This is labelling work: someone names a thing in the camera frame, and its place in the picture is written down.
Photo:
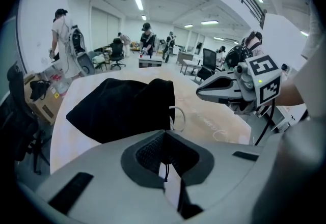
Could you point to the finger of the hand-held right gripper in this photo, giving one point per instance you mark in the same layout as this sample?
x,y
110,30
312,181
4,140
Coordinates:
x,y
221,97
224,74

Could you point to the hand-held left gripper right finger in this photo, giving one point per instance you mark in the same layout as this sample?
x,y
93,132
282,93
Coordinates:
x,y
224,167

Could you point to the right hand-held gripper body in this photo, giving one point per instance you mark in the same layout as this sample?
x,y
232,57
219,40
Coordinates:
x,y
265,78

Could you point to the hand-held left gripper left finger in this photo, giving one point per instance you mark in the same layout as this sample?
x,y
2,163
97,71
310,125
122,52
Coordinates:
x,y
102,192

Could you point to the white hair dryer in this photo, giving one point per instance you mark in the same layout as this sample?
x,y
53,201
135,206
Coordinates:
x,y
184,121

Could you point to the person's right forearm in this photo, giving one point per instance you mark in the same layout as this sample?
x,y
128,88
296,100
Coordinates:
x,y
290,94

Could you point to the black mesh chair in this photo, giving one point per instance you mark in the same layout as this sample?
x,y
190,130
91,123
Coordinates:
x,y
208,63

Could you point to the brown wooden desk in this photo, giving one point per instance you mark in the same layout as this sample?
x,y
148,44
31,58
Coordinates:
x,y
184,55

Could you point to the person's light t-shirt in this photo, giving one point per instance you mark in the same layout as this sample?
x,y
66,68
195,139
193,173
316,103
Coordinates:
x,y
313,78

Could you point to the small white desk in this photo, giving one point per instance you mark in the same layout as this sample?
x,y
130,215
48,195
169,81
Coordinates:
x,y
150,62

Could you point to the brown cardboard box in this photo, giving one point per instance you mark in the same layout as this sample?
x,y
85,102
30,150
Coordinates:
x,y
43,111

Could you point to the black office chair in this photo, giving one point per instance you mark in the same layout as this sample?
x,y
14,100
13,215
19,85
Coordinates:
x,y
17,116
117,52

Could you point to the clear water jug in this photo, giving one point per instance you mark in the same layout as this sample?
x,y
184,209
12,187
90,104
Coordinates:
x,y
61,88

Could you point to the black handbag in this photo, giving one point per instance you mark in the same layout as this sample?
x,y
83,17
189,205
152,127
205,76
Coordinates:
x,y
39,89

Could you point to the dark armchair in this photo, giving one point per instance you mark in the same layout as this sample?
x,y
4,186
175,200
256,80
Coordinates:
x,y
103,61

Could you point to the pale green cloth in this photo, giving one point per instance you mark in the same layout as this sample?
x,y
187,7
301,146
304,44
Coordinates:
x,y
98,59

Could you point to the long white desk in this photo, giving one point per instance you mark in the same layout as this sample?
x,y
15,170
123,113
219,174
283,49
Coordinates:
x,y
54,67

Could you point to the grey hard-shell backpack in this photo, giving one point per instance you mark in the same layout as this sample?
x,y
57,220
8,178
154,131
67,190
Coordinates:
x,y
77,42

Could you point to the white metal-frame table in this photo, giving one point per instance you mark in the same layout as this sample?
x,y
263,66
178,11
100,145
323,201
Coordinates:
x,y
189,63

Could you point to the dark teal wall board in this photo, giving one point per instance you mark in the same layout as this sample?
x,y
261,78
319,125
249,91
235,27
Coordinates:
x,y
7,65

